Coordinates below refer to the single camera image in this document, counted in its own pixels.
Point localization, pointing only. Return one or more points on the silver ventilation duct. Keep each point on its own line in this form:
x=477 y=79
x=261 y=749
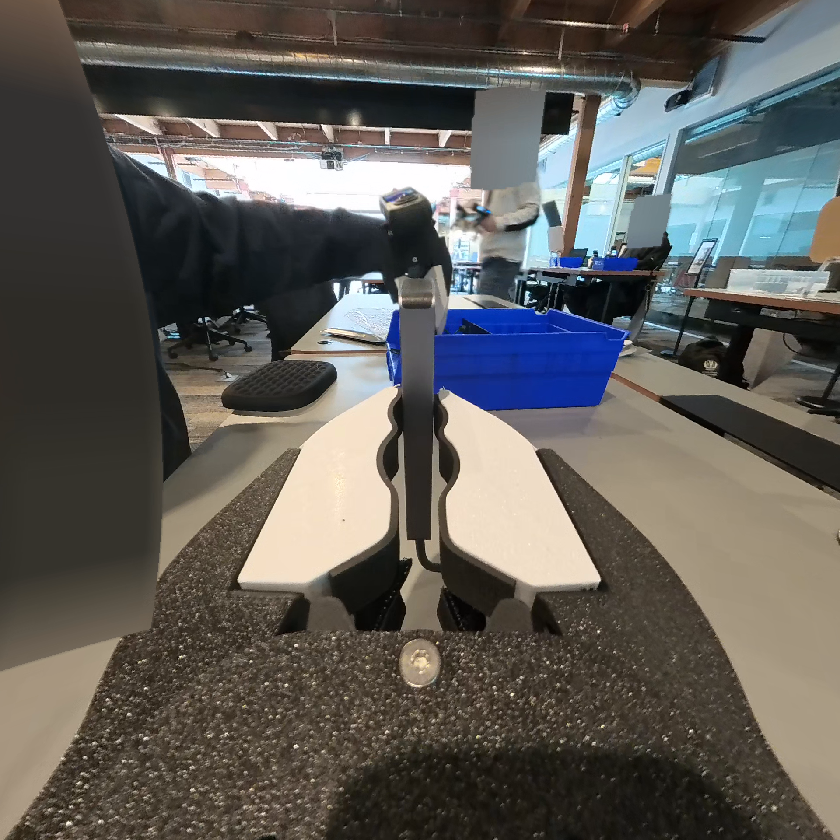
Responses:
x=328 y=62

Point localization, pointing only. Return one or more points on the grey usb hub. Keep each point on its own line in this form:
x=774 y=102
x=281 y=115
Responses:
x=418 y=426

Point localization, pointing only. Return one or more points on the wooden office desk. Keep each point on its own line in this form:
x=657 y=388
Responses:
x=741 y=295

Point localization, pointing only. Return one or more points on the black mesh wrist rest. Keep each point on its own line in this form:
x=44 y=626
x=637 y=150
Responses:
x=279 y=386

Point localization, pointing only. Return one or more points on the black overhead beam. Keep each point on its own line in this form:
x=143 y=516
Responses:
x=262 y=98

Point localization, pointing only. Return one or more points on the ceiling mounted camera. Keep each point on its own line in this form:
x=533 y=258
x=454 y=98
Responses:
x=331 y=159

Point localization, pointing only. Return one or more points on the black wall-mounted unit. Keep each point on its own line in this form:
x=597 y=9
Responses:
x=695 y=82

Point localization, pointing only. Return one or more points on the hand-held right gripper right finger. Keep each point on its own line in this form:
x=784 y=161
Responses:
x=512 y=512

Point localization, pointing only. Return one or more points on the black desk mat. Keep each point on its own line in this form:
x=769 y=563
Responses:
x=754 y=430

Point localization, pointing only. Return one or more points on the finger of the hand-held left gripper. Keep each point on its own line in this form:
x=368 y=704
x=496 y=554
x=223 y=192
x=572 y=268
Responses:
x=397 y=289
x=441 y=292

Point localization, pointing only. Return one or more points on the blue plastic bin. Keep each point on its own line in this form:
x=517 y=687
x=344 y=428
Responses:
x=525 y=371

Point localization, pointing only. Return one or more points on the wooden support post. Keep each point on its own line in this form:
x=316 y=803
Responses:
x=584 y=170

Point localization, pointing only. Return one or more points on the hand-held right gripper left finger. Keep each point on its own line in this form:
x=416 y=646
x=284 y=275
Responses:
x=328 y=512

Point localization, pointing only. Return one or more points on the plastic bag on table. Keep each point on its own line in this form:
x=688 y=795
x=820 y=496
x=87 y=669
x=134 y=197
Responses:
x=358 y=328

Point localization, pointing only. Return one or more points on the person's left forearm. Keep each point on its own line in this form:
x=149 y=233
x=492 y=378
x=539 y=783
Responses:
x=262 y=249

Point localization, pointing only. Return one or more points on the black office chair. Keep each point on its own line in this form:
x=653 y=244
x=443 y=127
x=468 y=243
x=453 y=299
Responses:
x=210 y=334

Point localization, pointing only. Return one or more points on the black backpack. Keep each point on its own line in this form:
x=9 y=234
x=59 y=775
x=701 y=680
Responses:
x=709 y=364

